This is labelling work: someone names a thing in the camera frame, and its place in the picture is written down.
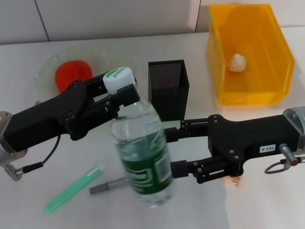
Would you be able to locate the yellow plastic bin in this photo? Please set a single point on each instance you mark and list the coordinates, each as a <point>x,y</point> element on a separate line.
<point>262,47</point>

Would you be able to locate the green white pen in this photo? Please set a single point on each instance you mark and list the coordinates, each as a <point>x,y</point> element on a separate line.
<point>71,188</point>

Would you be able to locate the silver left wrist connector post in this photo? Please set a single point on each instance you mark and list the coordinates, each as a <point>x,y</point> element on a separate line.
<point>14,171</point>

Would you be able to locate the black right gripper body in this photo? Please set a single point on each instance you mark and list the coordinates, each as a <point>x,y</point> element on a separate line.
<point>245,138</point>

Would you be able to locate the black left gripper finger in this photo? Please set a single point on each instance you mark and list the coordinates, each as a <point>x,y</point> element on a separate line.
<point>128,95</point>
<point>94,83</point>

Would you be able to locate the silver glitter marker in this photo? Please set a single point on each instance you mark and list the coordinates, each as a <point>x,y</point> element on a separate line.
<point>104,187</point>

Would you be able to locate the white paper ball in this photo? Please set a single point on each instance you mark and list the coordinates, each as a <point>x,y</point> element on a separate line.
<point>237,62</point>

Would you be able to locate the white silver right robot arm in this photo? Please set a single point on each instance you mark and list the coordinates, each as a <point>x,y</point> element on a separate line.
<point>296,119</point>

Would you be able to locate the beige eraser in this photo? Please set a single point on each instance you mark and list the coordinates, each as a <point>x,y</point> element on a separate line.
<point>236,181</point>

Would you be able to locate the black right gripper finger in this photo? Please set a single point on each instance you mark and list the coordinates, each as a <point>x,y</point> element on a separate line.
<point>178,169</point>
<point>171,135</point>

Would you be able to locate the silver right wrist connector post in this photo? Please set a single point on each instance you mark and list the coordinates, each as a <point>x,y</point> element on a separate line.
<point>288,153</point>

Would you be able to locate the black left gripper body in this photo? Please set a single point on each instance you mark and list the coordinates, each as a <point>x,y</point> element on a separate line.
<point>43,121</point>

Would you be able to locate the green glass fruit plate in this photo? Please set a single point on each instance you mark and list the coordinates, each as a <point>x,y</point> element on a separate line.
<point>47,69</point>

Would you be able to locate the black mesh pen holder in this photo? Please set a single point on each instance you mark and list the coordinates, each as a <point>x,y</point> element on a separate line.
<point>166,78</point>

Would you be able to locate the clear water bottle green label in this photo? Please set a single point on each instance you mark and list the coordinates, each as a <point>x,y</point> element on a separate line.
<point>143,167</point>

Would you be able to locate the silver wrist connector post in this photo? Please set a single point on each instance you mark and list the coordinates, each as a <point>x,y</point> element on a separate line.
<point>288,153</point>
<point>14,171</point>

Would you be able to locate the red knitted toy orange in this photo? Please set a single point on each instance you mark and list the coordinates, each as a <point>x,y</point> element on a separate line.
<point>71,72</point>

